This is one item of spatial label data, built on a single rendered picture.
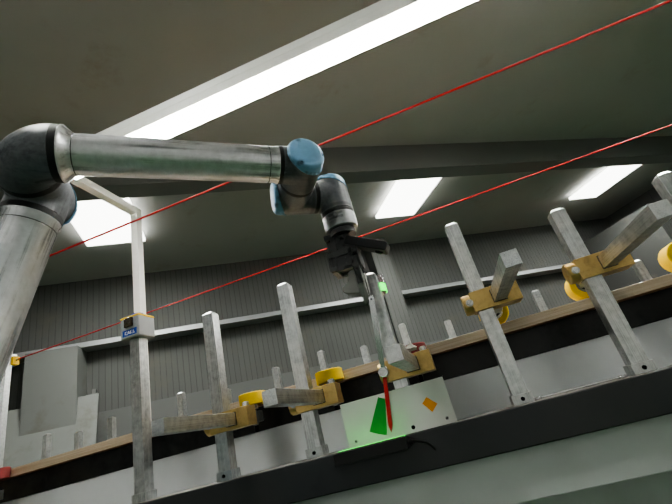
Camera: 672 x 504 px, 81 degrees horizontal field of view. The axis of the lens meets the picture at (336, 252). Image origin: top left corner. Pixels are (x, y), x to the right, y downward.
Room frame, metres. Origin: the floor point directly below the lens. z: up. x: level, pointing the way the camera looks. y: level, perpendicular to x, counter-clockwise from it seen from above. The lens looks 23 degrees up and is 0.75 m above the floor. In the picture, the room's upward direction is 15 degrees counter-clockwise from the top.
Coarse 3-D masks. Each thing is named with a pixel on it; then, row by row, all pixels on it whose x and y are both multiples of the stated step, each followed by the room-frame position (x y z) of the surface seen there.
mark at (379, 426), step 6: (378, 402) 1.02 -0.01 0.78; (384, 402) 1.02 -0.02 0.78; (378, 408) 1.02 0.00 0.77; (384, 408) 1.02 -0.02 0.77; (378, 414) 1.02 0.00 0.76; (384, 414) 1.02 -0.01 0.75; (372, 420) 1.03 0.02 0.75; (378, 420) 1.02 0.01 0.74; (384, 420) 1.02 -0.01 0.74; (372, 426) 1.03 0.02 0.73; (378, 426) 1.02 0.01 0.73; (384, 426) 1.02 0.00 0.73; (372, 432) 1.03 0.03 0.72; (378, 432) 1.03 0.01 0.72; (384, 432) 1.02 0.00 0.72
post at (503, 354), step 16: (448, 224) 0.97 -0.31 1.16; (464, 240) 0.96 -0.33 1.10; (464, 256) 0.97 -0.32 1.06; (464, 272) 0.97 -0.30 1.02; (480, 288) 0.97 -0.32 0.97; (496, 320) 0.97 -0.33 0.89; (496, 336) 0.97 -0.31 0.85; (496, 352) 0.97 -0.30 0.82; (512, 368) 0.97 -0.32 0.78; (512, 384) 0.97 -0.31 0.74
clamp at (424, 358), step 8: (416, 352) 1.00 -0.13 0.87; (424, 352) 0.99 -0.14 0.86; (424, 360) 1.00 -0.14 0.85; (432, 360) 1.00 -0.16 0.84; (392, 368) 1.01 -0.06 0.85; (424, 368) 1.00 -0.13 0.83; (432, 368) 0.99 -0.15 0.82; (392, 376) 1.01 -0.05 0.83; (400, 376) 1.01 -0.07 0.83; (408, 376) 1.01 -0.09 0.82
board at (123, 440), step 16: (624, 288) 1.06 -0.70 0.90; (640, 288) 1.06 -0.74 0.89; (656, 288) 1.05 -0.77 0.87; (576, 304) 1.09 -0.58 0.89; (592, 304) 1.08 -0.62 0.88; (512, 320) 1.12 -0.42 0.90; (528, 320) 1.11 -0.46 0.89; (544, 320) 1.10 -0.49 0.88; (464, 336) 1.15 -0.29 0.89; (480, 336) 1.14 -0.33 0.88; (432, 352) 1.17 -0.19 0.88; (352, 368) 1.21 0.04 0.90; (368, 368) 1.20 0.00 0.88; (80, 448) 1.41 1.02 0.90; (96, 448) 1.39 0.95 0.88; (112, 448) 1.41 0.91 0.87; (32, 464) 1.45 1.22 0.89; (48, 464) 1.43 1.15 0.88; (0, 480) 1.48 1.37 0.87
